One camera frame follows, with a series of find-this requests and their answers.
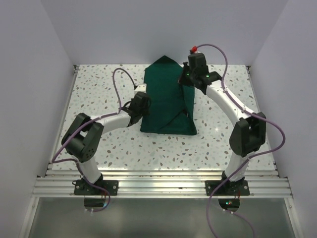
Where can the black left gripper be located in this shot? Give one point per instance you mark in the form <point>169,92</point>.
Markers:
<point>146,111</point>

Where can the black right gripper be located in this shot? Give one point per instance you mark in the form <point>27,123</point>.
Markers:
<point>181,80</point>

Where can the green surgical cloth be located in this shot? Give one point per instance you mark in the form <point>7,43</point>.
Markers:
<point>172,105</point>

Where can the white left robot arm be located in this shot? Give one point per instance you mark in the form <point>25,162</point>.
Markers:
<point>82,138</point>

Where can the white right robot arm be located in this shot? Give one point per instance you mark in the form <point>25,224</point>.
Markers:
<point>248,133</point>

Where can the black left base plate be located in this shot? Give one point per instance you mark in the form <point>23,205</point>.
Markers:
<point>101,187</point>

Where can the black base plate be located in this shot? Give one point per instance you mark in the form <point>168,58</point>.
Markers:
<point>101,187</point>
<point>230,188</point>

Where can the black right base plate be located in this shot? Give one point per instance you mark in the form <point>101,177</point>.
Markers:
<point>230,188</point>

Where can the aluminium rail frame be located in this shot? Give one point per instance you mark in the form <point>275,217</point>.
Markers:
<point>161,192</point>

